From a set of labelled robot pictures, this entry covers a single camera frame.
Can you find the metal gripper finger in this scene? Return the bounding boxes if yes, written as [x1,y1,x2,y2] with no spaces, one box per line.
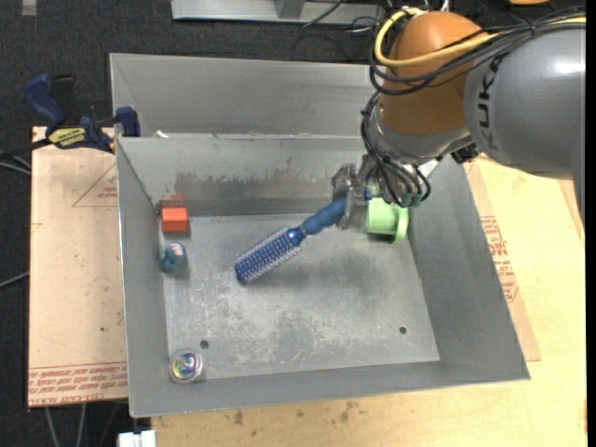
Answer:
[331,163,360,200]
[337,196,370,233]

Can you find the blue hairbrush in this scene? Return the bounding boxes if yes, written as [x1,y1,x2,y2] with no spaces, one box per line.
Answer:
[234,196,350,285]

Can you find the light green plastic cup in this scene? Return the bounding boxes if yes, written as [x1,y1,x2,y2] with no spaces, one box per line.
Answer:
[365,198,411,246]

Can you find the grey metal bin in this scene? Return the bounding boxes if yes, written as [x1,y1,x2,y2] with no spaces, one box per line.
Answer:
[109,52,532,419]

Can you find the orange block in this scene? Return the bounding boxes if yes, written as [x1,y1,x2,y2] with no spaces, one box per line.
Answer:
[160,206,191,234]

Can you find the blue toy figure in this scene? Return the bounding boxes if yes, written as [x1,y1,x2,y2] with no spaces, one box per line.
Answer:
[158,241,189,276]

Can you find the clear swirl ball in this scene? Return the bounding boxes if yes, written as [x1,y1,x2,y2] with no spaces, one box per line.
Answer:
[168,348,205,385]

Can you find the brown cardboard board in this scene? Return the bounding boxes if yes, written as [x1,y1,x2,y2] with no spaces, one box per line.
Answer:
[26,126,543,410]

